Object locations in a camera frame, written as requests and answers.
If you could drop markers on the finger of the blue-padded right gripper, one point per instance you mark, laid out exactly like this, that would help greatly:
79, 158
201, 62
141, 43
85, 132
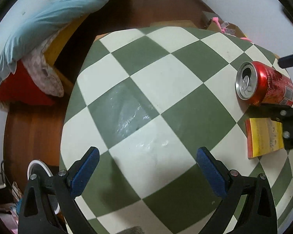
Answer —
284, 115
286, 62

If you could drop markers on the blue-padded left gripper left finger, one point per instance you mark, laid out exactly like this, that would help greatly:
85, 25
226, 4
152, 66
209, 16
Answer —
37, 215

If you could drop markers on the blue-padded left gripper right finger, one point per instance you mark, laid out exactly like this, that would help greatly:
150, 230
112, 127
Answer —
258, 214

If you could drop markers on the yellow small box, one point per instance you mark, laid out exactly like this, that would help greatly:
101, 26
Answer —
264, 136

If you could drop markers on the red soda can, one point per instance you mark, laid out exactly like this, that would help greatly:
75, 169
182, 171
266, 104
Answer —
257, 83

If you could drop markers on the white round trash bin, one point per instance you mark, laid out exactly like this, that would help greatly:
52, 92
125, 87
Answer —
47, 172

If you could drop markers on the cardboard box with toys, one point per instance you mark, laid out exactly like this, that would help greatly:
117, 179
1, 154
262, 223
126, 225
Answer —
224, 26

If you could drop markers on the pink plush toy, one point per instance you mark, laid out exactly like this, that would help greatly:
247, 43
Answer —
221, 26

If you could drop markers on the flat cardboard piece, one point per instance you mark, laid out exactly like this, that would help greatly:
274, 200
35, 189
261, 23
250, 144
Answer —
175, 23

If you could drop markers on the red bed sheet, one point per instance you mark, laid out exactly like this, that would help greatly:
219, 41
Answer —
19, 87

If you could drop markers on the patterned mattress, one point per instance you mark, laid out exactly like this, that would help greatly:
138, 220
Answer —
40, 71

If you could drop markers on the green white checkered tablecloth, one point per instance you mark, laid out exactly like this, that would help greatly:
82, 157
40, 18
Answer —
148, 99

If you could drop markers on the light blue duvet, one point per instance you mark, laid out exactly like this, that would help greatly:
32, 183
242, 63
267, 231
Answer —
38, 27

